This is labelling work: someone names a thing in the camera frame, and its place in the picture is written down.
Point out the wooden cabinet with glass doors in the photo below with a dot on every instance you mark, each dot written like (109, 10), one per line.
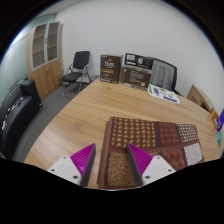
(46, 66)

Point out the grey backpack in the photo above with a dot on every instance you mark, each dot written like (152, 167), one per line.
(165, 76)

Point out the purple standing card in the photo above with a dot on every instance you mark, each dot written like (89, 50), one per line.
(220, 121)

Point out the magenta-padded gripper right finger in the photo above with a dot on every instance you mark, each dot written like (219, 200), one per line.
(156, 168)

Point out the brown patterned towel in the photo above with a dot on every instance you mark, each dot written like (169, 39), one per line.
(140, 133)

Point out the orange box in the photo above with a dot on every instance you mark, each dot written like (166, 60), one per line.
(213, 116)

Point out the black visitor chair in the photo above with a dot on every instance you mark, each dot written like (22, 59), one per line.
(80, 61)

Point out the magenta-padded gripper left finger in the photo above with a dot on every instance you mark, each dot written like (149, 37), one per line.
(66, 166)

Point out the wide brown cardboard box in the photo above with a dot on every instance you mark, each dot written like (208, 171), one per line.
(135, 77)

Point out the black mesh office chair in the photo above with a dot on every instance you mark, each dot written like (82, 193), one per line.
(174, 75)

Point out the low wooden side cabinet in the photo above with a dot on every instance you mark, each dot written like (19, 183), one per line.
(198, 96)

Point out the tall brown cardboard box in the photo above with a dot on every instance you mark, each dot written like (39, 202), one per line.
(111, 68)

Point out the black leather sofa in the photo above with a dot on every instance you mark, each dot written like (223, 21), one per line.
(18, 113)

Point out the black printed box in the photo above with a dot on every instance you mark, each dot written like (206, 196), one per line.
(138, 61)

